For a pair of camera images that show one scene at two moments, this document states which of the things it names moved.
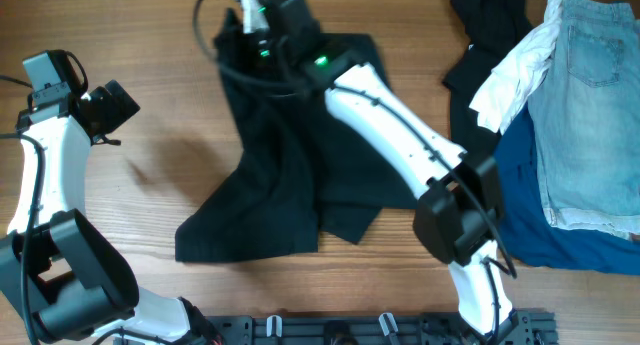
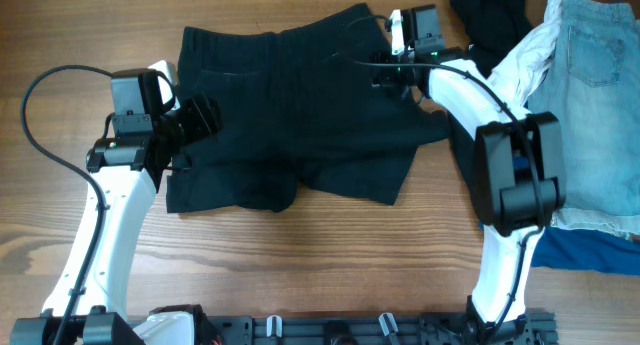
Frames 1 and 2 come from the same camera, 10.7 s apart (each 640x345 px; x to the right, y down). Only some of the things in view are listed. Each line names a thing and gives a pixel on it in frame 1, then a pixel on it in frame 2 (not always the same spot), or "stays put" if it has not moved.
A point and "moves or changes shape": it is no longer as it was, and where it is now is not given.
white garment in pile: (516, 80) stays put
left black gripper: (118, 114) -> (204, 117)
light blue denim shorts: (585, 118) stays put
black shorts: (300, 158) moves or changes shape
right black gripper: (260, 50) -> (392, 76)
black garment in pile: (491, 16) stays put
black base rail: (527, 328) stays put
